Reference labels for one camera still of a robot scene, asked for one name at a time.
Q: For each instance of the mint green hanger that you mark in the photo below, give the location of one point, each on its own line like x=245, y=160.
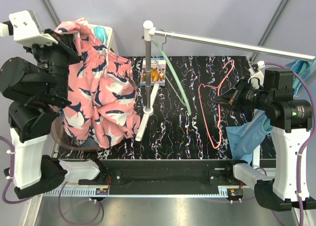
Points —
x=182, y=96

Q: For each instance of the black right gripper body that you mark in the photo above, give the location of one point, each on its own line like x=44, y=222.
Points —
x=249, y=96

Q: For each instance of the teal cat ear headphones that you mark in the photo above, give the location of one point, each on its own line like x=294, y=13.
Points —
x=101, y=34

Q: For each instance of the blue knitted garment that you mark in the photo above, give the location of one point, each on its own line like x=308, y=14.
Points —
x=302, y=69

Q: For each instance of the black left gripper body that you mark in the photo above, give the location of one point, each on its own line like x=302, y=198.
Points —
x=56, y=57

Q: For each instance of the pink translucent plastic basin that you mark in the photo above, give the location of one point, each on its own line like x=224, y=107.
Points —
x=62, y=138

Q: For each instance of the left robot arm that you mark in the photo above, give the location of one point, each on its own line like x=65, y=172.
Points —
x=35, y=89

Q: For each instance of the silver clothes rack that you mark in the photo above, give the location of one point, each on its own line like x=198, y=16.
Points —
x=152, y=87

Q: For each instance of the dog picture book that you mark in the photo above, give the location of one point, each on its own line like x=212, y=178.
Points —
x=158, y=69

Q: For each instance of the pink patterned shorts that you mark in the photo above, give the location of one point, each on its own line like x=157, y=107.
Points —
x=101, y=91

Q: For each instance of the blue orange patterned shorts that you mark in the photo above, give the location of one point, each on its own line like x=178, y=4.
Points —
x=89, y=143

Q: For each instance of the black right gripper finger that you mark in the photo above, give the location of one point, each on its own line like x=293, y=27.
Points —
x=224, y=103
x=231, y=95

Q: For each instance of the light blue shorts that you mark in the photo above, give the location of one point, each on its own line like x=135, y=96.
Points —
x=244, y=139

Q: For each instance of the white storage box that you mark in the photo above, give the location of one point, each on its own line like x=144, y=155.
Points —
x=111, y=43

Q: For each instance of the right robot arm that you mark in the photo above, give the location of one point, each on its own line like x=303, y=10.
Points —
x=288, y=188

